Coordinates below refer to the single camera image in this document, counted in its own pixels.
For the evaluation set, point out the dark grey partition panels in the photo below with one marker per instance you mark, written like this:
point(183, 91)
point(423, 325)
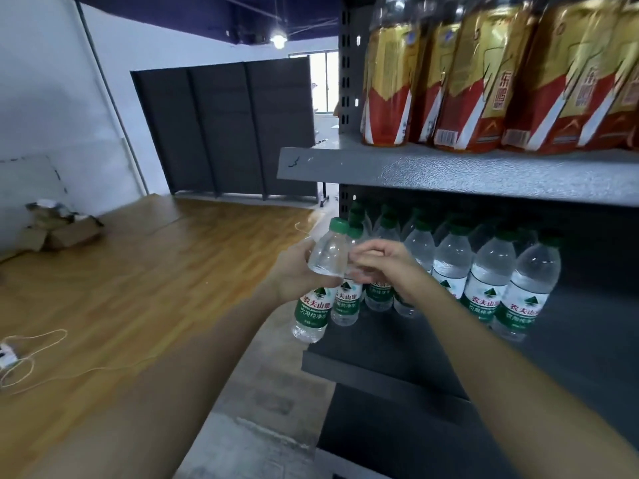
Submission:
point(224, 129)

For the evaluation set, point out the hanging ceiling lamp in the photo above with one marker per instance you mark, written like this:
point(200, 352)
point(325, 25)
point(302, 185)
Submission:
point(278, 38)

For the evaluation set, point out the person's right forearm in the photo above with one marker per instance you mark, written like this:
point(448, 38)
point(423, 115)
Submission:
point(524, 394)

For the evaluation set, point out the person's left hand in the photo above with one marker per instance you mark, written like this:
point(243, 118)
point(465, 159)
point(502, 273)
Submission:
point(294, 276)

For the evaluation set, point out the row of gold red drink bottles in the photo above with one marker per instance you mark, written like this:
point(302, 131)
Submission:
point(474, 84)

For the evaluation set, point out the dark grey metal shelf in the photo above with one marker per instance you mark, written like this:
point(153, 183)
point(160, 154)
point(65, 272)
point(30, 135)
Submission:
point(449, 174)

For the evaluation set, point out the white floor adapter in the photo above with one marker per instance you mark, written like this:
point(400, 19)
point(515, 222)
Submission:
point(6, 355)

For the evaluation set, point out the flat brown carton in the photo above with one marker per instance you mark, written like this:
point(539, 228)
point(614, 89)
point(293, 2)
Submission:
point(70, 231)

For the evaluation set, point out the row of shelved water bottles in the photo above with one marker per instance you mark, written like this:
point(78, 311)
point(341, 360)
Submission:
point(489, 279)

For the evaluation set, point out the white wall pipe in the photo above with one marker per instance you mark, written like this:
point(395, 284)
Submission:
point(110, 94)

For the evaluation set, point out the person's right hand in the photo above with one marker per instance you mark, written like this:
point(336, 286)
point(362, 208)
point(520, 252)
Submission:
point(399, 269)

